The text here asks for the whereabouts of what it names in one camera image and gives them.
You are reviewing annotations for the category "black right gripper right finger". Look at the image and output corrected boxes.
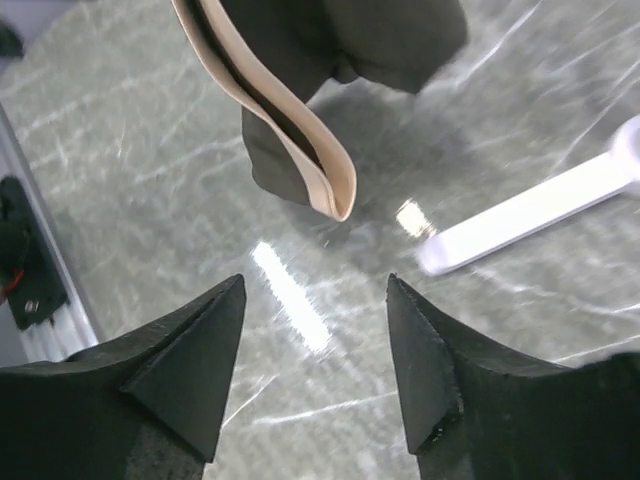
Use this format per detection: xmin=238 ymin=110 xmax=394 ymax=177
xmin=386 ymin=275 xmax=639 ymax=479

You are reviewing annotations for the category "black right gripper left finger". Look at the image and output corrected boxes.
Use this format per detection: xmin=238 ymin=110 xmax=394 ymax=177
xmin=1 ymin=275 xmax=246 ymax=480

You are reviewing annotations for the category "dark grey boxer underwear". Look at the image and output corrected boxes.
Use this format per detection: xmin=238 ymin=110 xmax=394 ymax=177
xmin=173 ymin=0 xmax=468 ymax=222

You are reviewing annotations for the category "white drying rack stand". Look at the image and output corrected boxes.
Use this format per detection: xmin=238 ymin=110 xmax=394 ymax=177
xmin=417 ymin=116 xmax=639 ymax=276

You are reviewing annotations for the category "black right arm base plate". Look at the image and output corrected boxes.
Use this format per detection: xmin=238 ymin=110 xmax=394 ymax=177
xmin=1 ymin=176 xmax=68 ymax=331

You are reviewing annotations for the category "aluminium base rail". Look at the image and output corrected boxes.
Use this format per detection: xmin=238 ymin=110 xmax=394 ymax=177
xmin=1 ymin=113 xmax=104 ymax=367

